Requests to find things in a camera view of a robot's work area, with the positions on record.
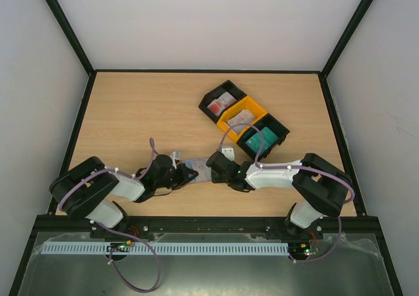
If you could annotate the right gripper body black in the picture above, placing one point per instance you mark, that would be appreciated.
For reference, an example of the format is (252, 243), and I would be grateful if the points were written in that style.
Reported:
(217, 167)

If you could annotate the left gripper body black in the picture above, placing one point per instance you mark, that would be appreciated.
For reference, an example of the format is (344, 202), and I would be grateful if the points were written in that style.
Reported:
(171, 181)

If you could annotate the white blossom credit card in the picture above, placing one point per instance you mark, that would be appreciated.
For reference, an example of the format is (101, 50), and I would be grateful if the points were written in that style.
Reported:
(201, 167)

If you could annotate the brown leather card holder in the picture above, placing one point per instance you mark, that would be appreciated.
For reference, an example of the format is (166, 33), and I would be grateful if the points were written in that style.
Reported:
(188, 163)

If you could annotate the white pink card stack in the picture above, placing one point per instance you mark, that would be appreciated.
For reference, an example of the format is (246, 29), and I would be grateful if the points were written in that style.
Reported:
(243, 118)

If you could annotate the yellow plastic bin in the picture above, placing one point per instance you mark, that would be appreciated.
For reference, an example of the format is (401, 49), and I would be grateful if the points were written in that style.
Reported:
(247, 103)

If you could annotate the black bin with teal cards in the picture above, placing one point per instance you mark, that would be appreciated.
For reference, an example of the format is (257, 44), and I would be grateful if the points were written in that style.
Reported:
(267, 121)

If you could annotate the black bin with red cards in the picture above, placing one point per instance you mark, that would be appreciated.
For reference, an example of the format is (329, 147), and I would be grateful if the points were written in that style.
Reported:
(227, 86)

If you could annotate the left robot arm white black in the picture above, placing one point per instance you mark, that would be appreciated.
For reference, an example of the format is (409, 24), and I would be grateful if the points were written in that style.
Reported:
(82, 191)

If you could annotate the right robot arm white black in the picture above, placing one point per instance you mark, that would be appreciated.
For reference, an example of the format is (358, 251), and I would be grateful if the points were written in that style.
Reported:
(324, 187)

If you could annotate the teal card stack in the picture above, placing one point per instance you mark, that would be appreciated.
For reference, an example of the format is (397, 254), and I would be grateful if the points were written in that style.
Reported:
(264, 140)

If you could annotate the red white card stack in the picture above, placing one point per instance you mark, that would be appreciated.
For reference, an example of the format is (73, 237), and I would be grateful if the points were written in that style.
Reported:
(221, 103)

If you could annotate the left controller board with leds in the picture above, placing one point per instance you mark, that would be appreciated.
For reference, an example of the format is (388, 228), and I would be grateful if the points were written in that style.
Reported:
(123, 247)

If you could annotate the controller board with leds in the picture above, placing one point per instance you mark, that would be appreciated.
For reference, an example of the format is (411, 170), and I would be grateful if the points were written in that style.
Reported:
(302, 250)
(123, 247)

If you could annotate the right controller board with leds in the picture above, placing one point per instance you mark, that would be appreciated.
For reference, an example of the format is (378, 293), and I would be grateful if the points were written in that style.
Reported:
(302, 250)

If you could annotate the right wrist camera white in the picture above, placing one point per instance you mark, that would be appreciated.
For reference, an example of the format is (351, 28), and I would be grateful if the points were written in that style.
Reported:
(228, 152)

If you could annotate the light blue slotted cable duct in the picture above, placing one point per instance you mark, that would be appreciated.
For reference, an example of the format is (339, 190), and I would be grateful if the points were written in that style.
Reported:
(166, 248)

